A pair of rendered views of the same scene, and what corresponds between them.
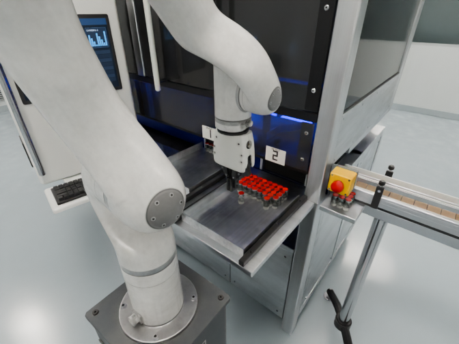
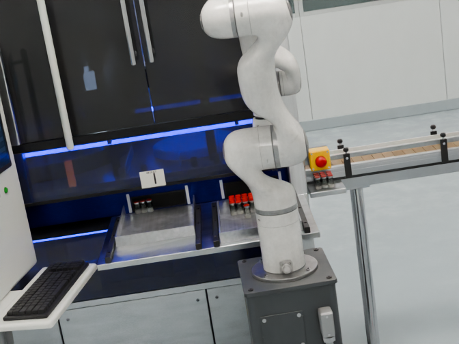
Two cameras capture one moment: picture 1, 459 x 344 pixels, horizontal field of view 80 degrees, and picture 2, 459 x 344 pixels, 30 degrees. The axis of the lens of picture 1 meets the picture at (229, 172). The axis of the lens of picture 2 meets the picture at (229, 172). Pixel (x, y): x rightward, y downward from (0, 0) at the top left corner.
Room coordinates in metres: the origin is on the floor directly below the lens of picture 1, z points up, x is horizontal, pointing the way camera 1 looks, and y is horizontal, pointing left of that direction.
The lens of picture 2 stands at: (-1.29, 1.70, 1.80)
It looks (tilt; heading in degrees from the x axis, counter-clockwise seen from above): 15 degrees down; 321
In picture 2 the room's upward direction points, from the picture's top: 9 degrees counter-clockwise
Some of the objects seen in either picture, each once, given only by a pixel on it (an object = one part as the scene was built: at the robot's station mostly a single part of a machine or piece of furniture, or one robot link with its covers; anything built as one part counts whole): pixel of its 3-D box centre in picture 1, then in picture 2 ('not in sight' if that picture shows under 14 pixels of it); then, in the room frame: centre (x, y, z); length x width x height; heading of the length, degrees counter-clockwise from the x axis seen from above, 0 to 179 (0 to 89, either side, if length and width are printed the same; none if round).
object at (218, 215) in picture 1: (242, 207); (257, 215); (0.76, -0.05, 0.90); 0.34 x 0.26 x 0.04; 141
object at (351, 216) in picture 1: (343, 205); (325, 187); (0.80, -0.42, 0.87); 0.14 x 0.13 x 0.02; 141
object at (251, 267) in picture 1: (214, 190); (207, 226); (0.90, 0.06, 0.87); 0.70 x 0.48 x 0.02; 51
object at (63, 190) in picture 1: (102, 179); (48, 288); (1.06, 0.59, 0.82); 0.40 x 0.14 x 0.02; 130
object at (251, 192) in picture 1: (257, 194); (255, 205); (0.82, -0.10, 0.90); 0.18 x 0.02 x 0.05; 51
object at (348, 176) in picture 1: (342, 180); (319, 158); (0.78, -0.39, 0.99); 0.08 x 0.07 x 0.07; 141
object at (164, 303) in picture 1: (154, 280); (280, 239); (0.41, 0.18, 0.95); 0.19 x 0.19 x 0.18
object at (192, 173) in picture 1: (197, 164); (157, 219); (1.06, 0.15, 0.90); 0.34 x 0.26 x 0.04; 141
